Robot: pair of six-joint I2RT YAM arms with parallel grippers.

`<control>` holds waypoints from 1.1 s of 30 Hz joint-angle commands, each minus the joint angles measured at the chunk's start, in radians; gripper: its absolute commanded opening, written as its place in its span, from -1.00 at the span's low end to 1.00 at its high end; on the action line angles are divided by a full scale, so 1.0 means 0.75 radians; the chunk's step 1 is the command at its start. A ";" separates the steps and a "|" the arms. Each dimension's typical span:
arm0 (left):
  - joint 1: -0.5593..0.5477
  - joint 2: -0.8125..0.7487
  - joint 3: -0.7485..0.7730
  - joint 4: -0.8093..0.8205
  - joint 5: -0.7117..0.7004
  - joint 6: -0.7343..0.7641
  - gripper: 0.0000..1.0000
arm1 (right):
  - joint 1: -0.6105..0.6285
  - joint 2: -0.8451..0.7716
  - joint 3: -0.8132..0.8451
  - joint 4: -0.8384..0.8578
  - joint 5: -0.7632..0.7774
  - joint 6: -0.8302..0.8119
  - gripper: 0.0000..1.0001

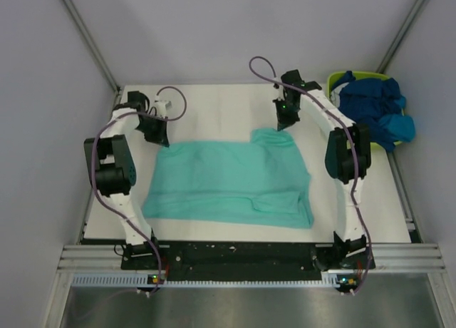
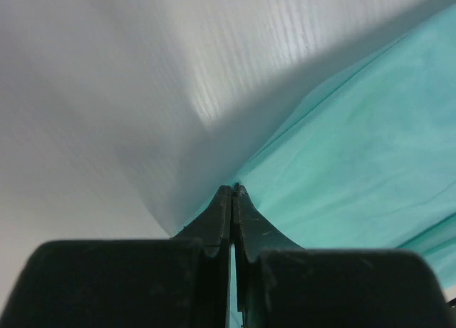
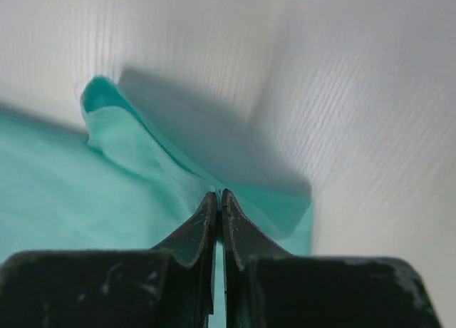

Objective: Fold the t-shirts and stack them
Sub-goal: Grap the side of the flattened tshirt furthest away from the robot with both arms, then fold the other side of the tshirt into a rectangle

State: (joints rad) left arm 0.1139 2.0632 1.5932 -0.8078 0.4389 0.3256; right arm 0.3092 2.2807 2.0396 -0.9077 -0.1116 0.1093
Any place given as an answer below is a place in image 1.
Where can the green plastic bin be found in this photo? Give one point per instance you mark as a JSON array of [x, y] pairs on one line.
[[333, 89]]

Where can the dark blue t shirt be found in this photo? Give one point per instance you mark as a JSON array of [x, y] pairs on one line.
[[367, 103]]

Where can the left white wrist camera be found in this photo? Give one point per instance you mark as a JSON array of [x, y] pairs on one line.
[[162, 107]]

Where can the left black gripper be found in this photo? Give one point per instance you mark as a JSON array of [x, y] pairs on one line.
[[160, 137]]

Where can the grey slotted cable duct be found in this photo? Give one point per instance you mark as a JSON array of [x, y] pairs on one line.
[[146, 281]]

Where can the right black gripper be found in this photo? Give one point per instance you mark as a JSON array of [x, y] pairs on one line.
[[283, 122]]

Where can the left aluminium frame post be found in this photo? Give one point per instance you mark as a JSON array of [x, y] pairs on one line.
[[90, 44]]

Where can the right aluminium frame post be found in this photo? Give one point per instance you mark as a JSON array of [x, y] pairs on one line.
[[405, 28]]

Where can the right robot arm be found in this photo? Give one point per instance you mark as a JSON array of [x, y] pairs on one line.
[[347, 160]]

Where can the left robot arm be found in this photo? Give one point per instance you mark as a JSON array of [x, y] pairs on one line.
[[112, 172]]

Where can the teal t shirt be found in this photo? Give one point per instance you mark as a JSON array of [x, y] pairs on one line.
[[260, 182]]

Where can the aluminium frame post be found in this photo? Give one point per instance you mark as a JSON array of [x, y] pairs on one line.
[[405, 28], [90, 44]]

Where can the light blue t shirt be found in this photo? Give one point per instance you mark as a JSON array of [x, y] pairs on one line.
[[395, 125]]

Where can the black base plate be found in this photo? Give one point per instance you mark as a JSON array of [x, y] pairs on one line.
[[237, 261]]

